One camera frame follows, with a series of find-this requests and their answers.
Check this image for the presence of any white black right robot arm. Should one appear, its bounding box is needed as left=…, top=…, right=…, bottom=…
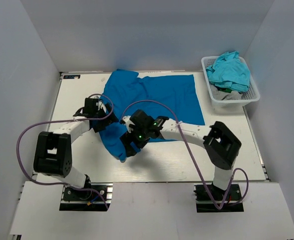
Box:
left=120, top=116, right=241, bottom=191

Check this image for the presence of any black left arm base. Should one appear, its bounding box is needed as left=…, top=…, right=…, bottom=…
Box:
left=59, top=183, right=113, bottom=212

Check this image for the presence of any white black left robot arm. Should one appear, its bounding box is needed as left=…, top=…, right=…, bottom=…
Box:
left=33, top=99, right=119, bottom=189

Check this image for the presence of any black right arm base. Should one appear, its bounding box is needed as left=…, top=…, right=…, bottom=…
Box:
left=192, top=184, right=245, bottom=213

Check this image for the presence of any blue label sticker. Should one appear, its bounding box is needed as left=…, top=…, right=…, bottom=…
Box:
left=63, top=74, right=81, bottom=80

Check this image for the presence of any grey t shirt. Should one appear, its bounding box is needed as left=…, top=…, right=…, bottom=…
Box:
left=210, top=85, right=242, bottom=101

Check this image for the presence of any green garment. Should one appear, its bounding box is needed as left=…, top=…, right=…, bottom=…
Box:
left=216, top=87, right=232, bottom=93

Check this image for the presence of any light blue t shirt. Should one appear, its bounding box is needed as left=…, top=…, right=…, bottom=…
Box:
left=206, top=51, right=250, bottom=93

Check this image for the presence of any white plastic basket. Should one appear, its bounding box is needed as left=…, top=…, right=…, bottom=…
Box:
left=201, top=51, right=260, bottom=109

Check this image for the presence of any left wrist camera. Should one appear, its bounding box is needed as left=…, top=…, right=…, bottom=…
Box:
left=73, top=97, right=106, bottom=118

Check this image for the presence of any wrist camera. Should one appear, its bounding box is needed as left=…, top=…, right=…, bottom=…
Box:
left=73, top=97, right=106, bottom=118
left=120, top=109, right=154, bottom=133

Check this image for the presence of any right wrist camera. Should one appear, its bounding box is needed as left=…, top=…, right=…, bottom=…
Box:
left=120, top=109, right=154, bottom=133

